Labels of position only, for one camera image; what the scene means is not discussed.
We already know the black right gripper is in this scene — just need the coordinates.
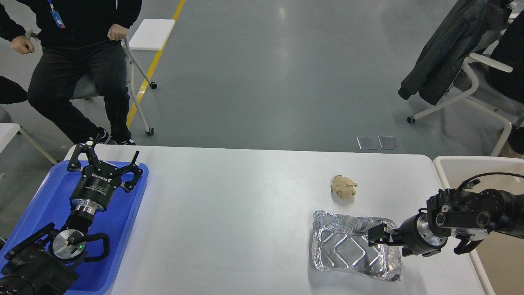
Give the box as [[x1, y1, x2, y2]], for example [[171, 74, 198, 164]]
[[367, 213, 447, 256]]

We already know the right floor plate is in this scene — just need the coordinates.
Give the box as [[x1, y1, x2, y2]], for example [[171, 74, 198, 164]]
[[378, 136, 398, 150]]

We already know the aluminium foil tray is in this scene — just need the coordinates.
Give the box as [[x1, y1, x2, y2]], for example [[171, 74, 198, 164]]
[[311, 210, 401, 282]]

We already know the white chair with tablet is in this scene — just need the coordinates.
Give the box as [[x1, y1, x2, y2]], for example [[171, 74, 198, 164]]
[[29, 18, 176, 136]]

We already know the white side table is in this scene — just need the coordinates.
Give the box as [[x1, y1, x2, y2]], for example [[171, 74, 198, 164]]
[[1, 127, 63, 186]]

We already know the seated person in black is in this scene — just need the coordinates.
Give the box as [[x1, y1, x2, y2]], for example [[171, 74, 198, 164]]
[[21, 0, 142, 145]]

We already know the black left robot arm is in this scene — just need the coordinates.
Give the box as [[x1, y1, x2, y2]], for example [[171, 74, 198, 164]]
[[1, 141, 147, 295]]

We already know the blue plastic tray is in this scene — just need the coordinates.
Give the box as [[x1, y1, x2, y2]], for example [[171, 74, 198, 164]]
[[1, 162, 149, 295]]

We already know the dark grey jacket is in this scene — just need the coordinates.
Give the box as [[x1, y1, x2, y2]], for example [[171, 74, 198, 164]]
[[398, 0, 512, 106]]

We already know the white chair with jacket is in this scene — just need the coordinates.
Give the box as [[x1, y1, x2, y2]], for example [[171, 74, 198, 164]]
[[407, 53, 523, 157]]

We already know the crumpled brown paper ball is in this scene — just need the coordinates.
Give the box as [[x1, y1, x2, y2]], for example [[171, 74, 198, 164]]
[[331, 175, 359, 200]]

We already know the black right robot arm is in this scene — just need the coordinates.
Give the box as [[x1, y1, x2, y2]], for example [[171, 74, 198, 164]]
[[368, 175, 524, 256]]

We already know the left floor plate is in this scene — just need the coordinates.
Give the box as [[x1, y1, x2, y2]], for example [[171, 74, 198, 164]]
[[356, 136, 378, 150]]

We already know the beige plastic bin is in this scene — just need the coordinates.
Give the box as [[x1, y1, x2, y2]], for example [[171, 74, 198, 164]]
[[434, 156, 524, 295]]

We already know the floor plate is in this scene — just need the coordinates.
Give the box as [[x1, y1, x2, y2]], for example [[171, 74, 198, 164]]
[[356, 136, 378, 150], [378, 136, 398, 150]]

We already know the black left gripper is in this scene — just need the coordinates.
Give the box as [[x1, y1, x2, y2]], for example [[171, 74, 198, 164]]
[[67, 134, 144, 212]]

